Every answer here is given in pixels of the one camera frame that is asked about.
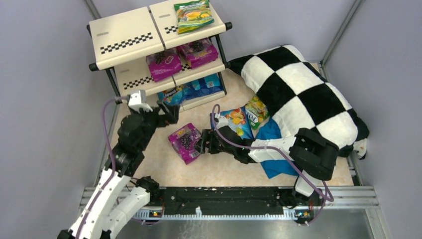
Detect black white checkered pillow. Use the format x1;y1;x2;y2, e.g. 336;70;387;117
228;45;369;159

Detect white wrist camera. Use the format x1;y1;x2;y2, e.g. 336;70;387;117
128;90;153;113
211;114;228;129

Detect blue candy bag on shelf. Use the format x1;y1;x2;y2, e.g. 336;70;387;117
184;74;223;100
157;85;189;105

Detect blue Skittles candy bag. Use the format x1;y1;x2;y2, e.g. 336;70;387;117
220;107;254;139

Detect blue cloth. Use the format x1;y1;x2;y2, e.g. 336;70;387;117
255;118;298;179

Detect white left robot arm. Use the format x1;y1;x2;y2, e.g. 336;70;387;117
57;101;180;239

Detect cream three-tier shelf rack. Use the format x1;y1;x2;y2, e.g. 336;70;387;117
87;0;232;111

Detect green Fox's candy bag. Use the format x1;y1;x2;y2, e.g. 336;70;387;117
244;96;269;129

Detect green yellow candy bag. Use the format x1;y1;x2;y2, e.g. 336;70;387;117
173;0;214;34

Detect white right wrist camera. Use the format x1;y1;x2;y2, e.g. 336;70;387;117
211;114;228;129

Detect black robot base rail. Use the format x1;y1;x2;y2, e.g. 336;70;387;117
128;186;325;217

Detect purple grape candy bag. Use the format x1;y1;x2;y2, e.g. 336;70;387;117
146;48;182;82
168;123;201;165
176;38;218;69

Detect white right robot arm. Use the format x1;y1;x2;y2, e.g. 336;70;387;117
194;126;339;197

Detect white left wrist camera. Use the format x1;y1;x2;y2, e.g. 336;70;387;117
128;90;153;113

